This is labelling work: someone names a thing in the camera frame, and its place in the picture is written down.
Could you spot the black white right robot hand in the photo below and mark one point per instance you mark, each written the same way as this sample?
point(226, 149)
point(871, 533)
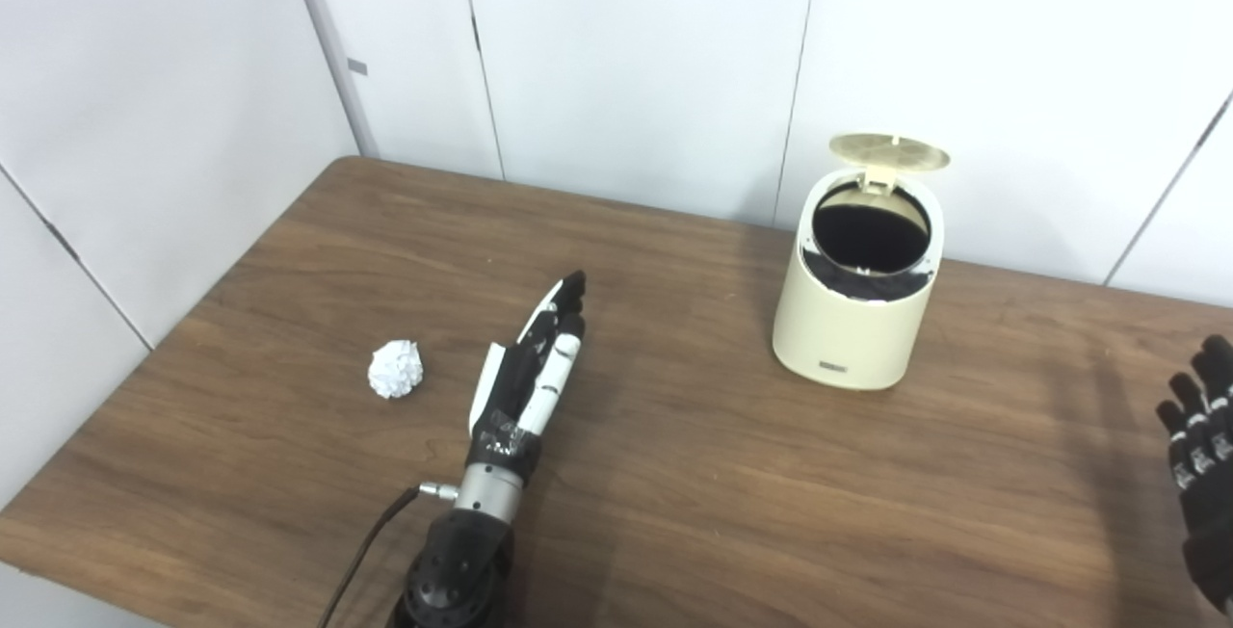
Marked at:
point(1209, 493)

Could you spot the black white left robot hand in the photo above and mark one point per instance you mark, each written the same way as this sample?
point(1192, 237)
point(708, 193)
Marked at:
point(520, 397)

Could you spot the white paper ball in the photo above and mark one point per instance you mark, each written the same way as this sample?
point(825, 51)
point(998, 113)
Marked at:
point(395, 370)

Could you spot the cream-colored round bin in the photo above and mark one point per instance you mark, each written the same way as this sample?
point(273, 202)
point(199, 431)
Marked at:
point(848, 329)

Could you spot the cream round bin lid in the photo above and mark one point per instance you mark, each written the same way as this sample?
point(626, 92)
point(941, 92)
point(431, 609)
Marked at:
point(886, 151)

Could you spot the small gray wall tag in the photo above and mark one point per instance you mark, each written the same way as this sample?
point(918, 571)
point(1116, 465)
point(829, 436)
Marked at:
point(357, 66)

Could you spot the gray wall corner trim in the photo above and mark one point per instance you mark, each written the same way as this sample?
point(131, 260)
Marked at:
point(330, 45)

